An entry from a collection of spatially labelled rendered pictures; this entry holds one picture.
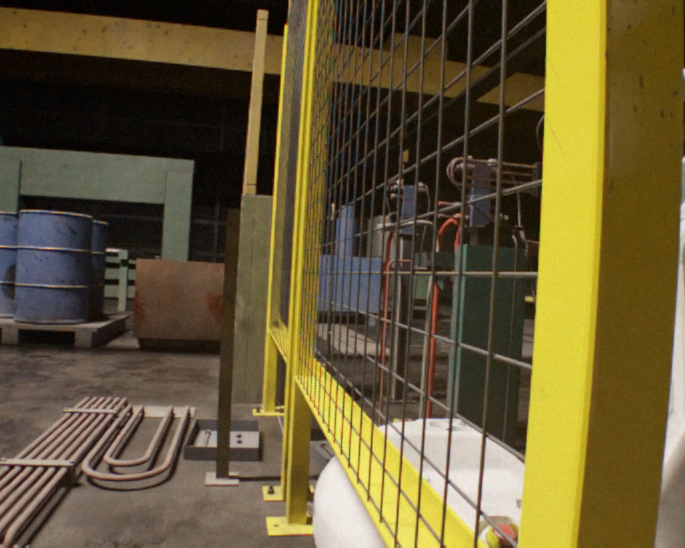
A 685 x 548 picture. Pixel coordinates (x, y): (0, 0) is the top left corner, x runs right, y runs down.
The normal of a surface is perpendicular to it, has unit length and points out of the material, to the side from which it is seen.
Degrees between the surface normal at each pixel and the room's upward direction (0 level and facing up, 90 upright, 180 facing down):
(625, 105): 90
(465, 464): 73
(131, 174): 90
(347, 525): 58
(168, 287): 90
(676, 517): 90
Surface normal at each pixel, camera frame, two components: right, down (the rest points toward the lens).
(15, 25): 0.22, 0.02
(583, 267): -0.98, -0.05
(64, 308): 0.76, 0.04
